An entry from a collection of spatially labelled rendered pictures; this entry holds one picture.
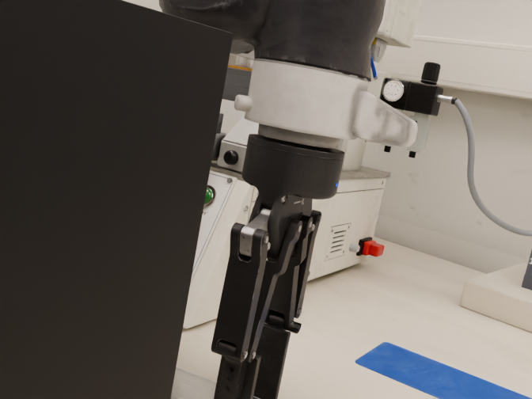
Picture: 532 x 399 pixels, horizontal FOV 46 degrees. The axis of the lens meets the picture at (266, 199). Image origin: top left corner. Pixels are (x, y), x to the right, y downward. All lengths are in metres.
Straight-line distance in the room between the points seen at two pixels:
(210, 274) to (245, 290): 0.29
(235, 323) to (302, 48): 0.20
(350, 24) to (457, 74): 0.94
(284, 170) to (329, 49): 0.09
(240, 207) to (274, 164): 0.29
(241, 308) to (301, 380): 0.24
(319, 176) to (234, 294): 0.10
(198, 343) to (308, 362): 0.12
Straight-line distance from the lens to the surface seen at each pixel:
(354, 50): 0.45
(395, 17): 1.06
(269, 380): 0.56
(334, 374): 0.70
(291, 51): 0.44
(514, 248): 1.37
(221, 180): 0.76
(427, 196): 1.43
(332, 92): 0.44
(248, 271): 0.44
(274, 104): 0.44
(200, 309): 0.73
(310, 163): 0.44
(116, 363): 0.28
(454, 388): 0.75
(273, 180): 0.45
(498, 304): 1.05
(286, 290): 0.52
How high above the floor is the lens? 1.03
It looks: 10 degrees down
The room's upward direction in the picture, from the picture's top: 11 degrees clockwise
